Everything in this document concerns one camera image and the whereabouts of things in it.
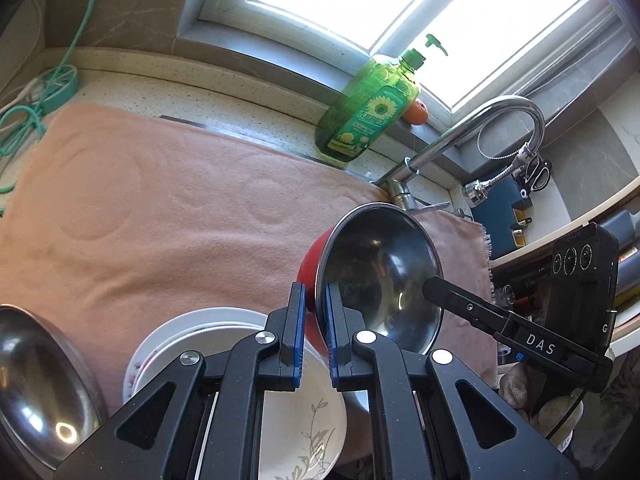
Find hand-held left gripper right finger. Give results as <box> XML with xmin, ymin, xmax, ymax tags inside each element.
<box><xmin>324</xmin><ymin>281</ymin><xmax>581</xmax><ymax>480</ymax></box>

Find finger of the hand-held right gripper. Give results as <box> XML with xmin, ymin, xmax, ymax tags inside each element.
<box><xmin>422</xmin><ymin>276</ymin><xmax>613</xmax><ymax>393</ymax></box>

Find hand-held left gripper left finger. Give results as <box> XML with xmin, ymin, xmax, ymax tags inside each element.
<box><xmin>52</xmin><ymin>281</ymin><xmax>307</xmax><ymax>480</ymax></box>

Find white plate with leaf print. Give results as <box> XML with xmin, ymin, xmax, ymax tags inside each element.
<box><xmin>137</xmin><ymin>327</ymin><xmax>347</xmax><ymax>480</ymax></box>

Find red bowl with steel inside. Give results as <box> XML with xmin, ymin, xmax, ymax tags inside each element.
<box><xmin>296</xmin><ymin>202</ymin><xmax>445</xmax><ymax>361</ymax></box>

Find large floral plate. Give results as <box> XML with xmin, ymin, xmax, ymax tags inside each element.
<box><xmin>122</xmin><ymin>308</ymin><xmax>271</xmax><ymax>403</ymax></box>

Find stainless steel bowl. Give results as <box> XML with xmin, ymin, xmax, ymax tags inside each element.
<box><xmin>0</xmin><ymin>305</ymin><xmax>108</xmax><ymax>471</ymax></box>

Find person's right hand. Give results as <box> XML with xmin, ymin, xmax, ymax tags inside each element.
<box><xmin>497</xmin><ymin>360</ymin><xmax>586</xmax><ymax>453</ymax></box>

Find blue utensil holder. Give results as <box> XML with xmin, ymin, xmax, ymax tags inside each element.
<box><xmin>472</xmin><ymin>177</ymin><xmax>533</xmax><ymax>261</ymax></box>

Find black scissors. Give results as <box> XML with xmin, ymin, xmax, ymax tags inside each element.
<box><xmin>517</xmin><ymin>156</ymin><xmax>552</xmax><ymax>196</ymax></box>

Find pink towel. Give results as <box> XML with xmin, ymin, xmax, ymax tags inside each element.
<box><xmin>0</xmin><ymin>101</ymin><xmax>501</xmax><ymax>466</ymax></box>

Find chrome faucet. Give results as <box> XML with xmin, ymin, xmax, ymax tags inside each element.
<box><xmin>372</xmin><ymin>95</ymin><xmax>547</xmax><ymax>211</ymax></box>

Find orange fruit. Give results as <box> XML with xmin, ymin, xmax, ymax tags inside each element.
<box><xmin>401</xmin><ymin>97</ymin><xmax>430</xmax><ymax>125</ymax></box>

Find green dish soap bottle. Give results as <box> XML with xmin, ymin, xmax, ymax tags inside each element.
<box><xmin>314</xmin><ymin>33</ymin><xmax>449</xmax><ymax>163</ymax></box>

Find green power strip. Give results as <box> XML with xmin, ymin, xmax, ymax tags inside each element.
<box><xmin>27</xmin><ymin>65</ymin><xmax>78</xmax><ymax>116</ymax></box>

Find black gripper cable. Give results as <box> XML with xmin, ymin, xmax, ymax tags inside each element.
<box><xmin>545</xmin><ymin>380</ymin><xmax>588</xmax><ymax>441</ymax></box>

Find metal sprayer hose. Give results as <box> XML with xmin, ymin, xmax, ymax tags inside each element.
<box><xmin>462</xmin><ymin>72</ymin><xmax>621</xmax><ymax>208</ymax></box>

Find white plug cable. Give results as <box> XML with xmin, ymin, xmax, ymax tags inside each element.
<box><xmin>0</xmin><ymin>0</ymin><xmax>56</xmax><ymax>117</ymax></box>

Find green cable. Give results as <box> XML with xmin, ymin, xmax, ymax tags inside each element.
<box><xmin>0</xmin><ymin>0</ymin><xmax>106</xmax><ymax>216</ymax></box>

